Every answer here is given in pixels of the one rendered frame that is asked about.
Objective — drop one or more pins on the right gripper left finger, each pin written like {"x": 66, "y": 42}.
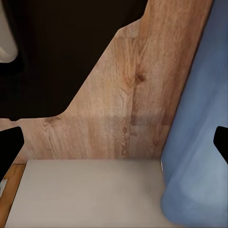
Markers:
{"x": 11, "y": 142}

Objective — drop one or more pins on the sofa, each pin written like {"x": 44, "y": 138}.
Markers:
{"x": 195, "y": 173}

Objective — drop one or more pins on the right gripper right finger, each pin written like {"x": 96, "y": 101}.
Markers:
{"x": 221, "y": 141}

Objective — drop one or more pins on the door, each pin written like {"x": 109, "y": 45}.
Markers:
{"x": 8, "y": 189}

